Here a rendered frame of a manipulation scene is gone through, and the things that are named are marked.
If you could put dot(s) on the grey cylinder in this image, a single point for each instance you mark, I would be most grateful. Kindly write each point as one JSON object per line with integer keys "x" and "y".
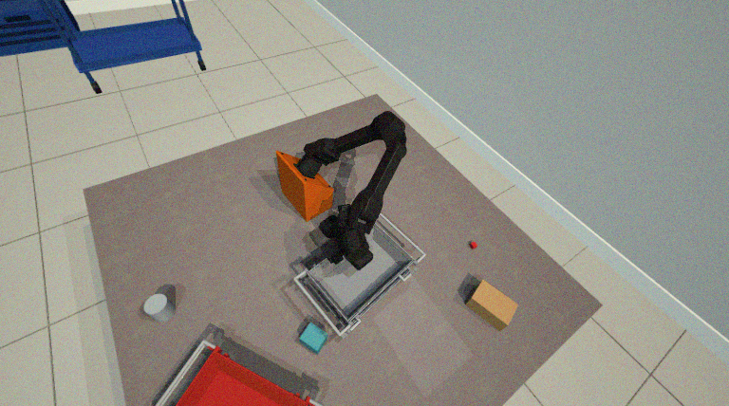
{"x": 160, "y": 308}

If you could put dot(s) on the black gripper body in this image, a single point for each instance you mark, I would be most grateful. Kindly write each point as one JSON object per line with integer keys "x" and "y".
{"x": 328, "y": 226}

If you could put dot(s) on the small teal block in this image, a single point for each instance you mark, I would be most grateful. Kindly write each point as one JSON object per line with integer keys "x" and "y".
{"x": 313, "y": 338}

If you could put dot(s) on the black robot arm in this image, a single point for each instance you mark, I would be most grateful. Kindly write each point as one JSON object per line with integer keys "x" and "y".
{"x": 368, "y": 203}

